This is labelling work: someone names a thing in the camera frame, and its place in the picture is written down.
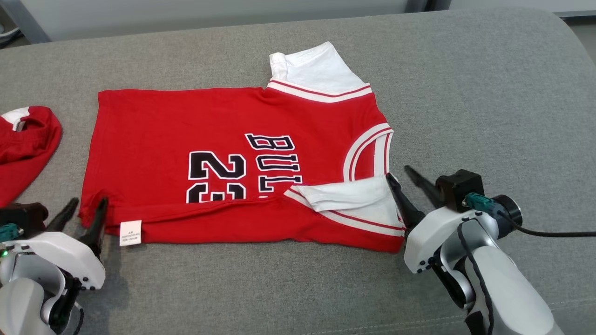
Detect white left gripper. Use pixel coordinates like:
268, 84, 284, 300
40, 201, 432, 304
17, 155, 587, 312
13, 197, 109, 291

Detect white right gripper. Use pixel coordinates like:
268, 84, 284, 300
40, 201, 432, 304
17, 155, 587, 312
385, 165, 495, 275

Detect red basketball shorts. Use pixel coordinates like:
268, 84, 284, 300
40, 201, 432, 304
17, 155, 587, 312
0, 106, 63, 208

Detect red basketball jersey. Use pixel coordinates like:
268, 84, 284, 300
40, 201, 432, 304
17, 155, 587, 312
77, 41, 406, 254

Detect white partition panel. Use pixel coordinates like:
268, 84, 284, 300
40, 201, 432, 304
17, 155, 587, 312
449, 0, 596, 18
19, 0, 410, 42

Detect right camera cable teal connector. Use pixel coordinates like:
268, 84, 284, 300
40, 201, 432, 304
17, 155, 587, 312
465, 192, 596, 239

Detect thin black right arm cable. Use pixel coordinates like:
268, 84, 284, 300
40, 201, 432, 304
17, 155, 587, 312
458, 221, 495, 335

